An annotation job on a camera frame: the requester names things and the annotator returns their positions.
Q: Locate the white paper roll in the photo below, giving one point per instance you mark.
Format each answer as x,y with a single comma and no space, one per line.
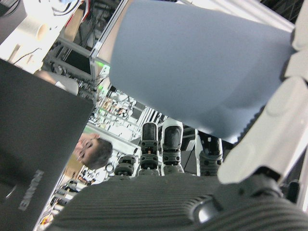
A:
31,29

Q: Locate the person head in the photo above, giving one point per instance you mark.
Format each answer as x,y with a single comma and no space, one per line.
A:
98,154

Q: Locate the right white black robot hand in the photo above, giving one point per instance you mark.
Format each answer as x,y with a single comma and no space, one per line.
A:
156,204

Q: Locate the light blue plastic cup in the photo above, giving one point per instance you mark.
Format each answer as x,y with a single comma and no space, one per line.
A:
192,60

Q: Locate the black monitor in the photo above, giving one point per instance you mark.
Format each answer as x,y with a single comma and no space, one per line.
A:
36,132

